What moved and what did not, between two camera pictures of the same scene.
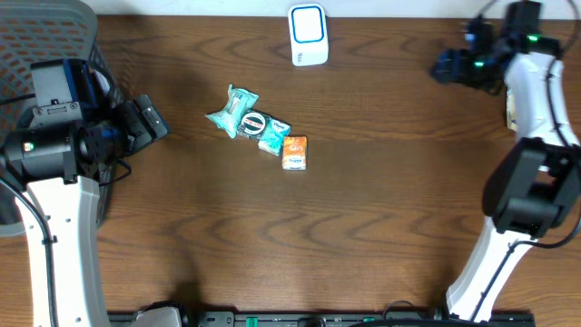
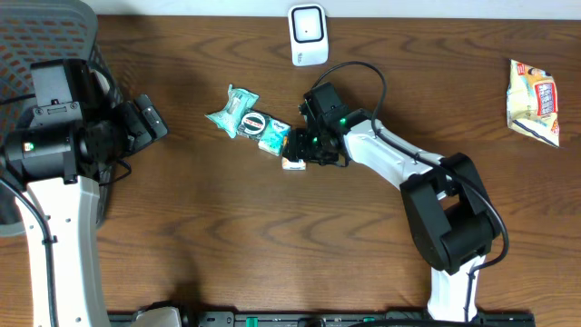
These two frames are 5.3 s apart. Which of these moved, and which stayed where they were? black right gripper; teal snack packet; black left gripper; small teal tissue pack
Moved: black right gripper
Stayed: teal snack packet; small teal tissue pack; black left gripper
